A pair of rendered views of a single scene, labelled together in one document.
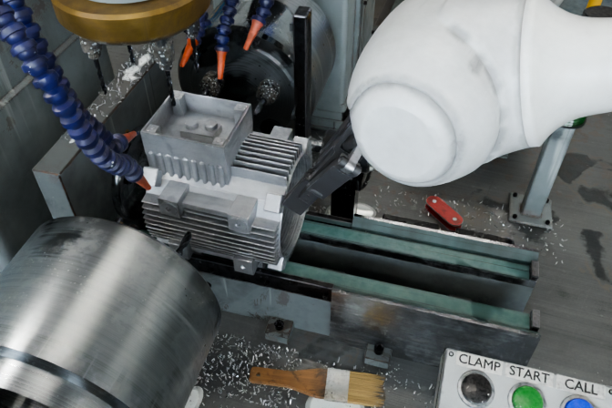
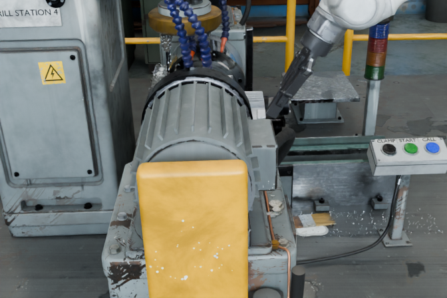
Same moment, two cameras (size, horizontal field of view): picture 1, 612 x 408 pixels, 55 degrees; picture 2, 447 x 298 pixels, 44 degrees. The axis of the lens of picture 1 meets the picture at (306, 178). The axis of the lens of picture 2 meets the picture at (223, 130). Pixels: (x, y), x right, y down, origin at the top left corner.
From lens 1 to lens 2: 83 cm
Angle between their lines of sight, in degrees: 22
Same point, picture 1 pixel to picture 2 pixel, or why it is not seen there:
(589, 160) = (387, 116)
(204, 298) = not seen: hidden behind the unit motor
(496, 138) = (384, 6)
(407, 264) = (321, 157)
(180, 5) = (217, 15)
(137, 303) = not seen: hidden behind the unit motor
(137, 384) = not seen: hidden behind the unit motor
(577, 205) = (390, 134)
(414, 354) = (340, 199)
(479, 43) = not seen: outside the picture
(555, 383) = (418, 141)
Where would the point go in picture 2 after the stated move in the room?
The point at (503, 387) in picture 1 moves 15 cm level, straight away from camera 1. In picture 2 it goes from (399, 147) to (401, 120)
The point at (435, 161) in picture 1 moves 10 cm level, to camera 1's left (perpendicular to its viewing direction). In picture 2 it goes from (372, 10) to (324, 14)
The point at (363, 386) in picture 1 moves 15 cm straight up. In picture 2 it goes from (320, 217) to (324, 169)
